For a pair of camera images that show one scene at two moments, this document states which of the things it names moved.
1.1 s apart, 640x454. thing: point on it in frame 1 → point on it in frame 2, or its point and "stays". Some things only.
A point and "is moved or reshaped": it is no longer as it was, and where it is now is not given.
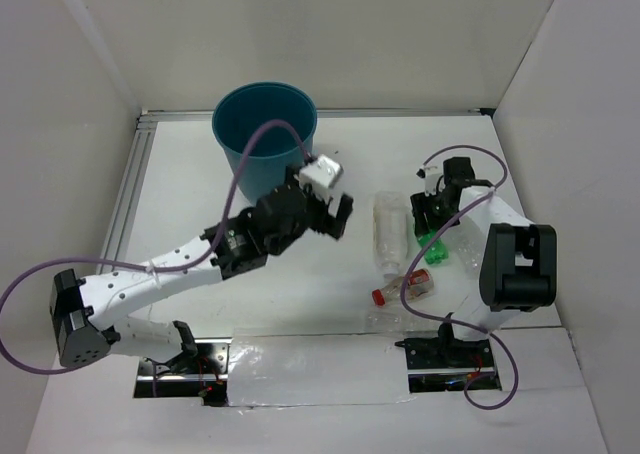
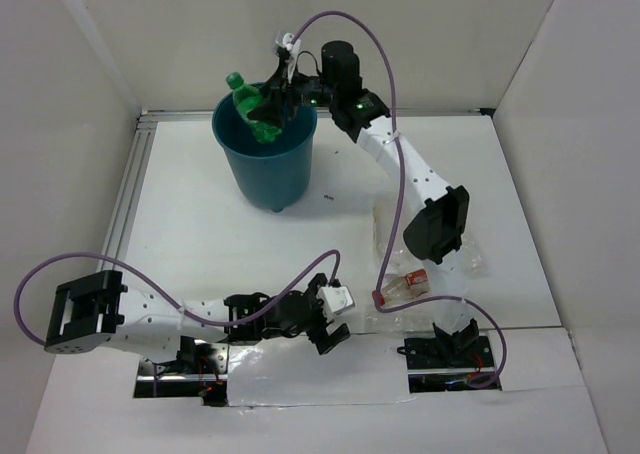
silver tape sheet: [312, 370] stays
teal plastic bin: [275, 148] stays
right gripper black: [418, 205] → [271, 110]
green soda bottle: [438, 251] is moved or reshaped
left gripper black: [332, 226] → [319, 334]
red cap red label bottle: [419, 285] stays
